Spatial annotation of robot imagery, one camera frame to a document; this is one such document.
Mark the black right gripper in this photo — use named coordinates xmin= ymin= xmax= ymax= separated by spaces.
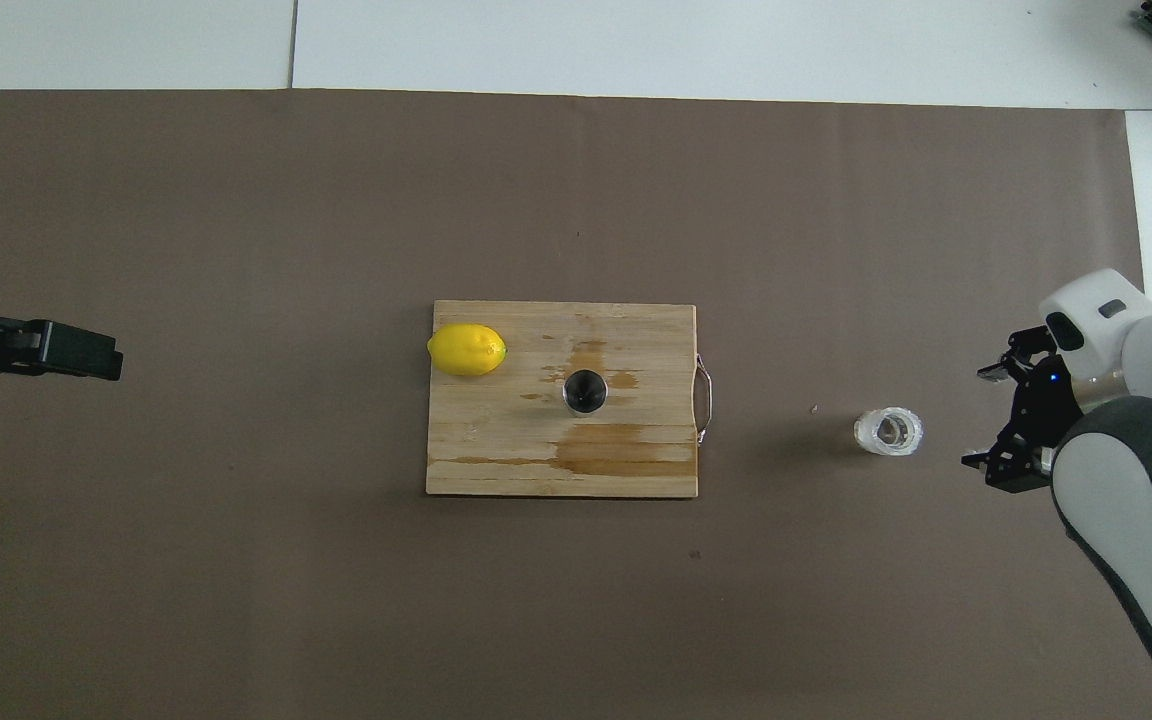
xmin=961 ymin=325 xmax=1082 ymax=493

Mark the clear textured glass cup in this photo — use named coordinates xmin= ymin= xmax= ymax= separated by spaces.
xmin=853 ymin=406 xmax=925 ymax=459

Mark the steel double jigger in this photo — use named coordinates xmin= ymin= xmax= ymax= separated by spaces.
xmin=562 ymin=368 xmax=610 ymax=416

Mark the brown paper table mat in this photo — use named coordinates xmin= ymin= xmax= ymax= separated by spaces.
xmin=0 ymin=88 xmax=1152 ymax=720

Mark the yellow lemon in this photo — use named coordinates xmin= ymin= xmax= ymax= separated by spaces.
xmin=426 ymin=323 xmax=508 ymax=378

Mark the wooden cutting board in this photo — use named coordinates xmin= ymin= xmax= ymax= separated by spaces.
xmin=425 ymin=300 xmax=714 ymax=499

